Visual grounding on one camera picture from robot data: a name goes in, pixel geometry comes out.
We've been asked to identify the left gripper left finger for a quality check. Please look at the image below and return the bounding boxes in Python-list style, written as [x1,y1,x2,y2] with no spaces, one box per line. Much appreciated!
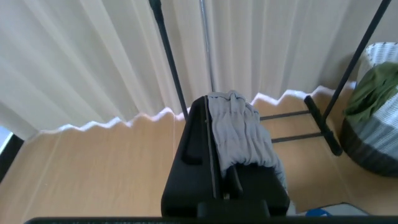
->
[160,95,223,218]

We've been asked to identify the white laundry basket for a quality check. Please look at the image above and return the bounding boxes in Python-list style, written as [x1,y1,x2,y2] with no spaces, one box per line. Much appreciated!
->
[340,42,398,178]

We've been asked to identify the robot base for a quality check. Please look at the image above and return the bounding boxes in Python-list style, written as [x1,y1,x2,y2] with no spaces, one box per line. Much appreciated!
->
[294,202,371,218]

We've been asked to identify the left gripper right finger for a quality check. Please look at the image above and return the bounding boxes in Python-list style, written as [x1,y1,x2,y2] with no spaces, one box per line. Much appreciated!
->
[221,162,291,218]

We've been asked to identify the black clothes rack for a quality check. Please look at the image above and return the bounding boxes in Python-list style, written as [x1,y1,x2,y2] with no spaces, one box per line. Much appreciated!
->
[148,0,393,157]

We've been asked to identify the green garment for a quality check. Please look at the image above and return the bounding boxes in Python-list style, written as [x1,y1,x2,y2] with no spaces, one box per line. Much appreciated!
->
[344,61,398,124]

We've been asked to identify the pale grey shorts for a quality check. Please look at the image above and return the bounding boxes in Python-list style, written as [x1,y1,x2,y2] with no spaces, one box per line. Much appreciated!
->
[206,90,289,194]

